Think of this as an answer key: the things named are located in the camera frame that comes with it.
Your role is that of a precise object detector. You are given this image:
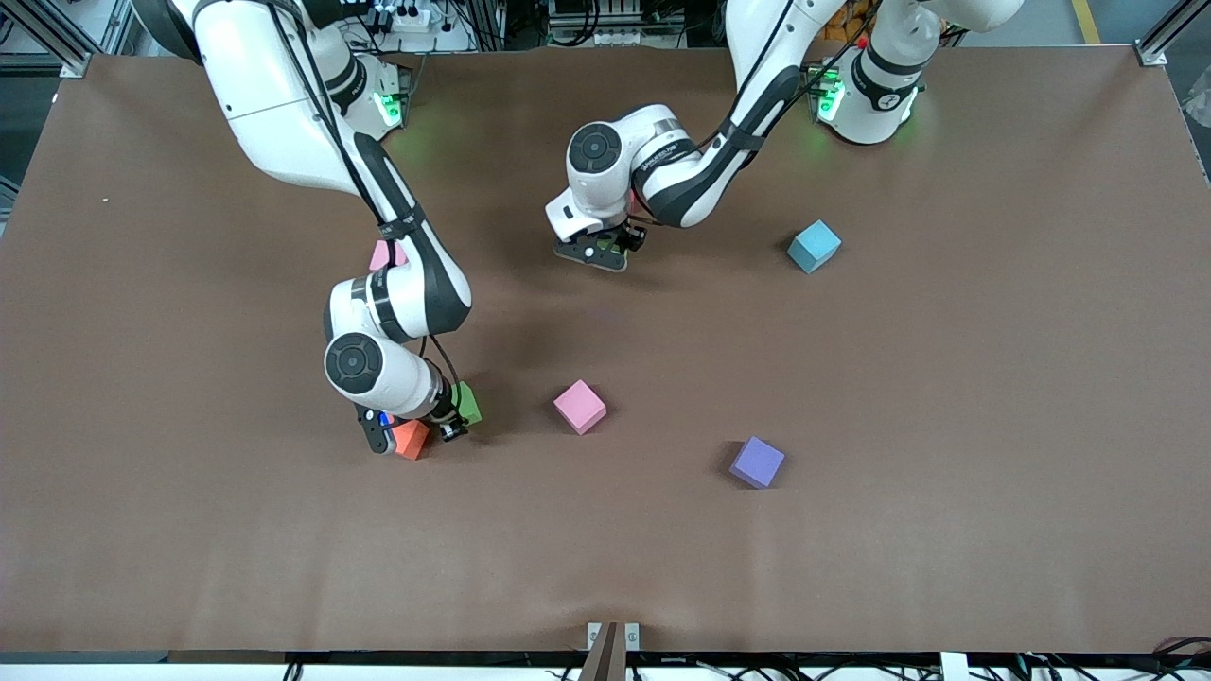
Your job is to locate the orange foam cube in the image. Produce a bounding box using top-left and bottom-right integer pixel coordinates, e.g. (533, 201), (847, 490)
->
(391, 419), (432, 462)

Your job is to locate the purple foam cube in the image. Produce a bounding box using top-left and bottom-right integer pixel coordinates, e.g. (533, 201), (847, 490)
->
(728, 436), (786, 490)

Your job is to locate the light blue foam cube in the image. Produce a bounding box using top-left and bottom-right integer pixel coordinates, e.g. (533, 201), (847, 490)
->
(787, 219), (843, 275)

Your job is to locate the grey equipment rack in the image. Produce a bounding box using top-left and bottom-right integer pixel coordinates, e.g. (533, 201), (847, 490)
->
(547, 0), (663, 46)

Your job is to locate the white power strip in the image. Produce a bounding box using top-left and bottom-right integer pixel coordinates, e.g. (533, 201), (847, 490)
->
(374, 5), (436, 34)

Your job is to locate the brown table cover sheet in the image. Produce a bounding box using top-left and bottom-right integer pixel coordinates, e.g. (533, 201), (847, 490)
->
(0, 47), (1211, 655)

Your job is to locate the clear plastic bag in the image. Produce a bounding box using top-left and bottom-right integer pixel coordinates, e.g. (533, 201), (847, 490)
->
(1171, 68), (1211, 181)

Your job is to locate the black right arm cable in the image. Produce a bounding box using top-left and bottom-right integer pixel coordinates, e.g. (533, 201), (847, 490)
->
(265, 0), (465, 398)

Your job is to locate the small metal edge bracket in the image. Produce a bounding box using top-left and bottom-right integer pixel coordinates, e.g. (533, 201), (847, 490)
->
(587, 621), (641, 652)

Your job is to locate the brown wedge post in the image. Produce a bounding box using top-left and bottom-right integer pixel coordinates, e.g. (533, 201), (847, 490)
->
(579, 622), (629, 681)

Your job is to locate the aluminium frame profile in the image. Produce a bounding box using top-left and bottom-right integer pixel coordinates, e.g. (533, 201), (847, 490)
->
(0, 0), (133, 79)
(1135, 0), (1211, 67)

